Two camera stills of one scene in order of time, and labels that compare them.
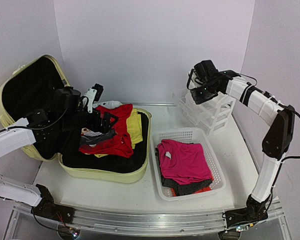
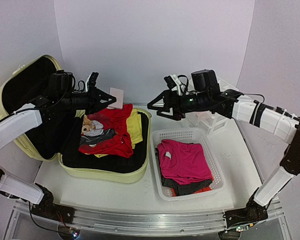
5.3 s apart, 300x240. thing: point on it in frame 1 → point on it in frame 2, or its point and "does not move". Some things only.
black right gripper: [198, 95] → [176, 105]
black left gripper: [106, 127] → [95, 105]
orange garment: [206, 189] does not move
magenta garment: [183, 163] does not move
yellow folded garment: [133, 124] does not move
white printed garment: [91, 138] does not move
